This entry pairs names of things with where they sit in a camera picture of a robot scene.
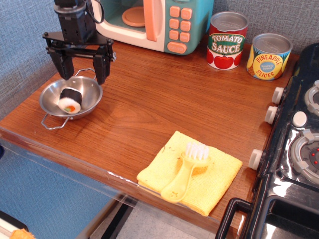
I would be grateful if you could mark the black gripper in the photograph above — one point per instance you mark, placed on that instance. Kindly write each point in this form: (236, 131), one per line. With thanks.
(97, 47)

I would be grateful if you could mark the plush sushi roll toy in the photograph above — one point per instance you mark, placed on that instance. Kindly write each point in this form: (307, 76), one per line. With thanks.
(70, 100)

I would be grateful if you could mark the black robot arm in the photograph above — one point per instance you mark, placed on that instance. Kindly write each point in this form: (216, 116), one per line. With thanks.
(79, 38)

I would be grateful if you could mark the teal toy microwave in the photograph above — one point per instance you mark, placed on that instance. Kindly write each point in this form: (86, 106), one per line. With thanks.
(171, 26)

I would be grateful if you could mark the yellow toy dish brush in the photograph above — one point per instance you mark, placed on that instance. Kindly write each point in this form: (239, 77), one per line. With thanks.
(195, 155)

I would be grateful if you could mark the tomato sauce can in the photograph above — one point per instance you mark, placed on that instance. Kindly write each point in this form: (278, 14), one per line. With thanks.
(226, 38)

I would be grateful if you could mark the yellow folded cloth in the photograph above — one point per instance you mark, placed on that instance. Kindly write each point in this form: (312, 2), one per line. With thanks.
(207, 185)

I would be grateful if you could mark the orange plush object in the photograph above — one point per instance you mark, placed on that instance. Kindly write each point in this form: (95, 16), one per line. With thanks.
(21, 234)

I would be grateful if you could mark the pineapple slices can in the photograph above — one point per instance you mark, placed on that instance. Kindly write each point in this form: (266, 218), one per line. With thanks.
(268, 56)

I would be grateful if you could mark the black toy stove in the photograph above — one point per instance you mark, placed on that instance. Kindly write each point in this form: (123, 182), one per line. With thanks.
(285, 203)

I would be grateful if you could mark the stainless steel bowl with handles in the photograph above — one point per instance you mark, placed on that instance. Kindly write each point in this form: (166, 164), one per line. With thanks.
(91, 95)

